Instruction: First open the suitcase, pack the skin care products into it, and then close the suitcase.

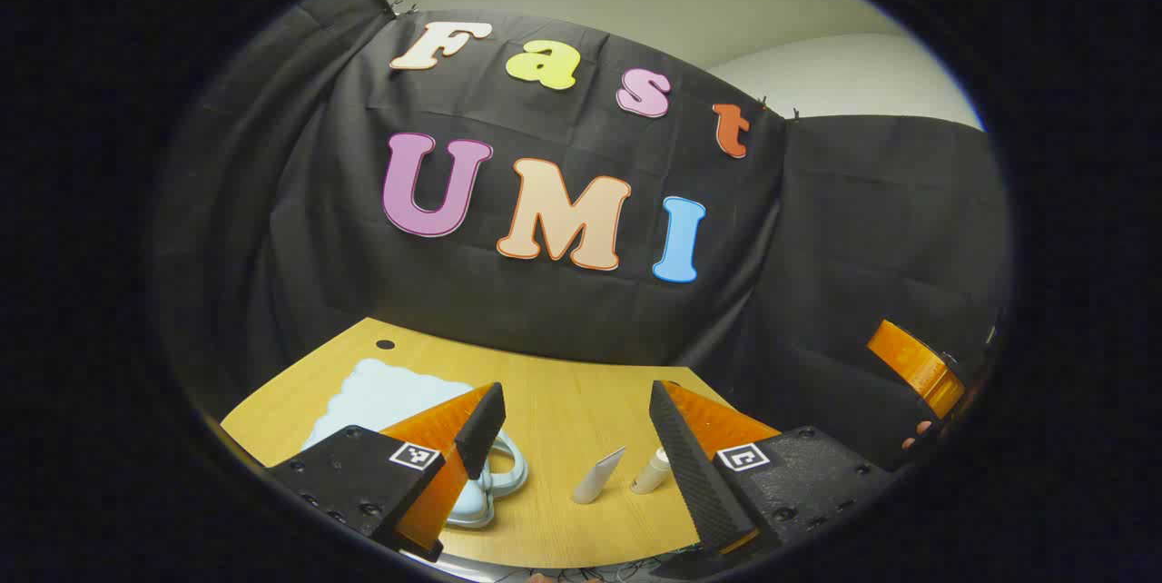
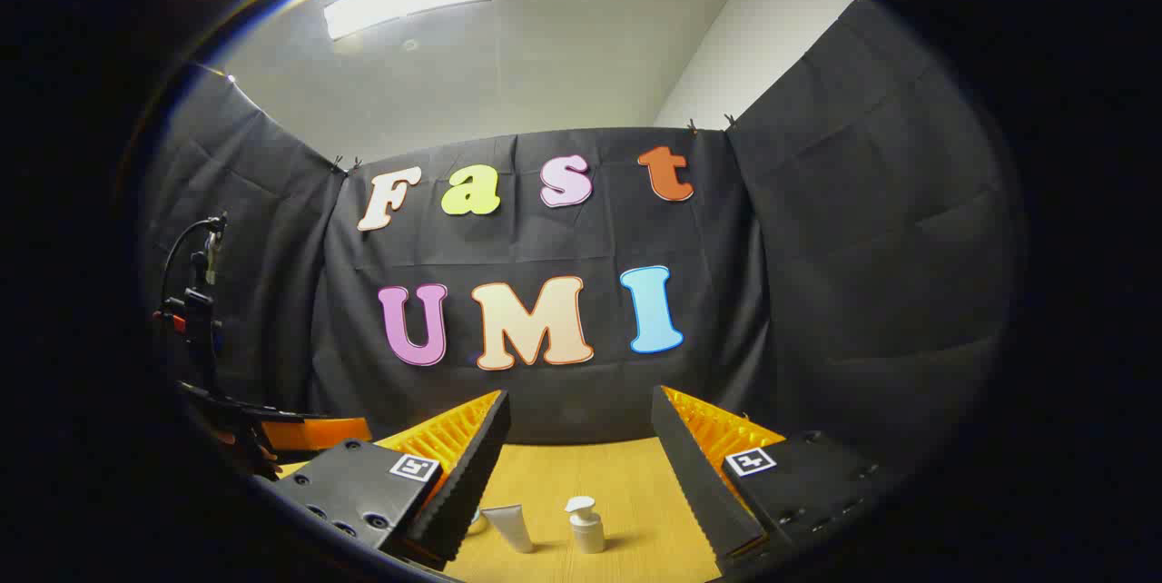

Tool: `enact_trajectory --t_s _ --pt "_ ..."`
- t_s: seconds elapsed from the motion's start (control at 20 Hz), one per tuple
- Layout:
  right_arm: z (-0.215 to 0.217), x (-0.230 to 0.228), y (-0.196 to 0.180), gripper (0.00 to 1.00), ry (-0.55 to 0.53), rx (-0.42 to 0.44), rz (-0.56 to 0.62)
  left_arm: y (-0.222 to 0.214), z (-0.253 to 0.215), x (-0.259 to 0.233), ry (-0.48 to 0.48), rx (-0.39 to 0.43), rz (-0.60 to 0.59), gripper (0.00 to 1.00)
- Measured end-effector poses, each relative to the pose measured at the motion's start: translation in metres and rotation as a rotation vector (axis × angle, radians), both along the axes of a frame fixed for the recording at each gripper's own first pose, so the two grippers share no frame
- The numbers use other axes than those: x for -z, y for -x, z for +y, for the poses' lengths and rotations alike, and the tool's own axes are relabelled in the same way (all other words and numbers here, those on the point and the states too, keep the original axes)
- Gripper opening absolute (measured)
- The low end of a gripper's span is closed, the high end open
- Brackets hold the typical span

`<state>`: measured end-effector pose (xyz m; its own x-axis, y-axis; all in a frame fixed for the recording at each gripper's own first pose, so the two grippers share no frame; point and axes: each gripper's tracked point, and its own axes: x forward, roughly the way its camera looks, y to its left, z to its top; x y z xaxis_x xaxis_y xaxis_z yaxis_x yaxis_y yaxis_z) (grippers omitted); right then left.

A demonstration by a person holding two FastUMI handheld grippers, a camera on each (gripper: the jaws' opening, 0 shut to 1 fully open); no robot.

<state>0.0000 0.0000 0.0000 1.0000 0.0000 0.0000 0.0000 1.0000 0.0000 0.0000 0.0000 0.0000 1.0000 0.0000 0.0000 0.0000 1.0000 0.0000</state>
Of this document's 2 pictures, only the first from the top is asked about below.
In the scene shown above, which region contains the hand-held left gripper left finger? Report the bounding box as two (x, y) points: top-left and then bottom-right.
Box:
(265, 381), (507, 563)

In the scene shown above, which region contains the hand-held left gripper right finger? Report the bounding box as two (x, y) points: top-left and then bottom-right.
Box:
(648, 380), (895, 557)

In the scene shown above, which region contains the white pump bottle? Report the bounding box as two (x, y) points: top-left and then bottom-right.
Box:
(631, 449), (673, 495)

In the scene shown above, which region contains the white squeeze tube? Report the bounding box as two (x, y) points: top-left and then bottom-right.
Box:
(572, 447), (627, 505)

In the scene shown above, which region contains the light blue suitcase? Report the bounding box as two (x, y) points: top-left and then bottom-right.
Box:
(304, 358), (529, 529)

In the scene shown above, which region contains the black backdrop cloth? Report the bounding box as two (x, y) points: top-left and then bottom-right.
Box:
(154, 0), (1013, 475)

